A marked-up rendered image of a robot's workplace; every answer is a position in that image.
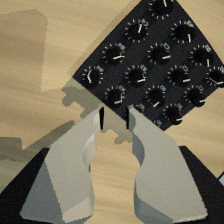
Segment black knob box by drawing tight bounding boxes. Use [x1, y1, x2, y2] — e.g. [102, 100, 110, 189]
[72, 0, 224, 131]

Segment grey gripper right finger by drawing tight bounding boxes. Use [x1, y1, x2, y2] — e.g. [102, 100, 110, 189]
[125, 106, 224, 224]

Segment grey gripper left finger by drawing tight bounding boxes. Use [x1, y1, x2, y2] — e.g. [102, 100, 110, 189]
[0, 106, 104, 224]

